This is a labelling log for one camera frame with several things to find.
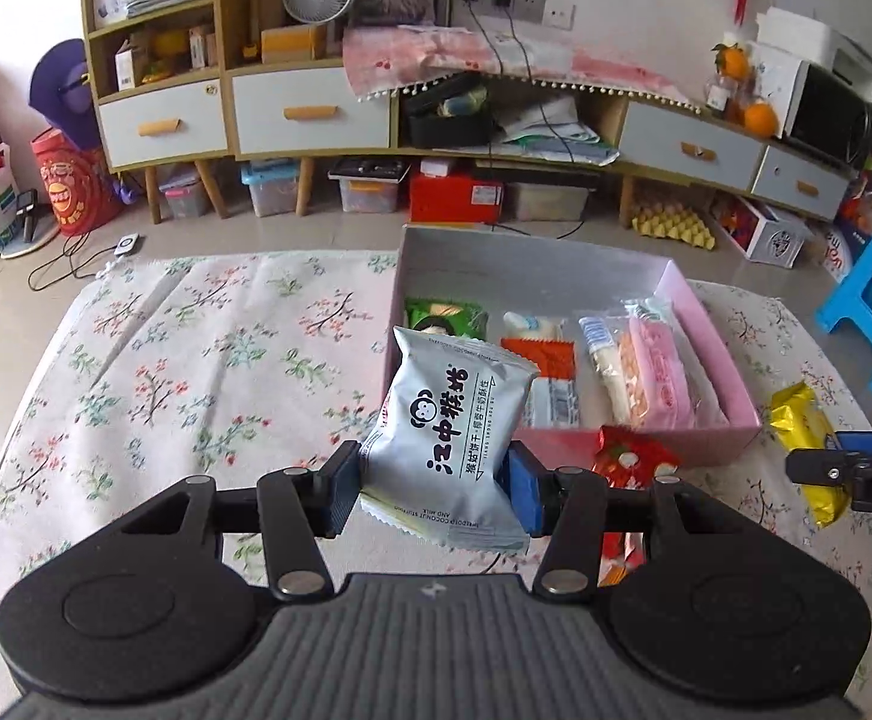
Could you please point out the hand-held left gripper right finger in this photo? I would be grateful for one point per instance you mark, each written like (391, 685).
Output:
(522, 491)

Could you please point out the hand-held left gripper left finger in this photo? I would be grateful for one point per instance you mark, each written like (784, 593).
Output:
(342, 487)

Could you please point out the yellow snack packet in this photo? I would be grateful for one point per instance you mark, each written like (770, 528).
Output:
(799, 420)

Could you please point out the grey monkey print packet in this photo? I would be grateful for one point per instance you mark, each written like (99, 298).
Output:
(443, 427)

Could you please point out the red snack packet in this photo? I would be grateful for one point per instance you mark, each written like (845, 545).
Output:
(631, 457)

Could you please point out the orange packet with white label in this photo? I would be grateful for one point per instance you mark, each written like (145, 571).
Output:
(548, 360)

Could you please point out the clear packet with white sticks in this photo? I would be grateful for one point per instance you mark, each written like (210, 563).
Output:
(602, 375)

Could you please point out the white snack packet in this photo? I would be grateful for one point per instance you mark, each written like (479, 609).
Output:
(533, 328)

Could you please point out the pink snack packet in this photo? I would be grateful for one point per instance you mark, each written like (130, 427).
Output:
(657, 375)

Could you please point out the green snack packet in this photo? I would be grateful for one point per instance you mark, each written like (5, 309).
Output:
(443, 315)

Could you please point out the pink cardboard box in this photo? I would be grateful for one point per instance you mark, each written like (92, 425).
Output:
(481, 247)

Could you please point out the blue plastic stool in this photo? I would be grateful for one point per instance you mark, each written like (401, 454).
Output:
(867, 255)

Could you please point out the floral bed sheet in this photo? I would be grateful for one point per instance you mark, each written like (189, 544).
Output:
(181, 390)

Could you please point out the colourful plastic bags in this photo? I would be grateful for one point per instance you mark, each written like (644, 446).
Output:
(848, 240)

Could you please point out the white printed carton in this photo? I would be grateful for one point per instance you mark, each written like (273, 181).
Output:
(781, 240)

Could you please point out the yellow egg tray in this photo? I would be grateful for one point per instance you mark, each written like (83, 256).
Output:
(672, 229)

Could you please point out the white cabinet drawer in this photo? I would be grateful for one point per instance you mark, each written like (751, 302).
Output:
(781, 172)
(271, 127)
(653, 142)
(128, 116)

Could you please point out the wide clear storage bin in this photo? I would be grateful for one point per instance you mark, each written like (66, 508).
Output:
(548, 202)

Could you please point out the clear bin with black lid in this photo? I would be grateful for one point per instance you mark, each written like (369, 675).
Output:
(368, 195)

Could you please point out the red shoe box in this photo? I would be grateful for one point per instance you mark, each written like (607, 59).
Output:
(451, 199)

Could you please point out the blue lidded storage bin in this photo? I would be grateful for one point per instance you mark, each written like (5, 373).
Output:
(271, 191)

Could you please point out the small clear storage bin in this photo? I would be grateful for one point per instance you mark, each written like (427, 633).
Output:
(184, 199)

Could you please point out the black microwave oven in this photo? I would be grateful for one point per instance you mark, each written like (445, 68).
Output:
(826, 116)

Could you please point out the small white box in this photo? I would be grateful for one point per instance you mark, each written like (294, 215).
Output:
(436, 167)

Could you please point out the orange fruit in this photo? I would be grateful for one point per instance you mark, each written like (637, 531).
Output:
(760, 120)
(736, 62)

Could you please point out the pile of papers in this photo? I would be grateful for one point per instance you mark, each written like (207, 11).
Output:
(556, 127)

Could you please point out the black open case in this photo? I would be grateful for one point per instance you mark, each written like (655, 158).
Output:
(443, 131)

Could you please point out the glass jar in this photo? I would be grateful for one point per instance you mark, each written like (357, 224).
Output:
(719, 94)

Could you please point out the red round gift bag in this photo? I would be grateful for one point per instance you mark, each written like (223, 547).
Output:
(72, 187)

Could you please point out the white foam boxes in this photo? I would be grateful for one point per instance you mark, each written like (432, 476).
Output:
(796, 37)

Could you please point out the pink tasselled cloth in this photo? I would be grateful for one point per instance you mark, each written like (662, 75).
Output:
(421, 52)

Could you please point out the yellow cardboard box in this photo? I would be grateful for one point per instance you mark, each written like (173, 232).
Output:
(293, 45)

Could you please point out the yellow shelf item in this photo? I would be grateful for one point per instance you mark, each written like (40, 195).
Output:
(169, 52)

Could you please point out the small white carton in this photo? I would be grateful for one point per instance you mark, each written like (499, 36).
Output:
(128, 67)

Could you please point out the wooden tv cabinet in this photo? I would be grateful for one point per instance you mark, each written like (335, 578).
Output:
(229, 15)

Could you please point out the purple round object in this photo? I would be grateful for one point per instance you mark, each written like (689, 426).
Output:
(60, 82)

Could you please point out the white floor switch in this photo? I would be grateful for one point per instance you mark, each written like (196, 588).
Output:
(128, 245)

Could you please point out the wall power sockets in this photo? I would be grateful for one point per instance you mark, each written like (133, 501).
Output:
(556, 13)

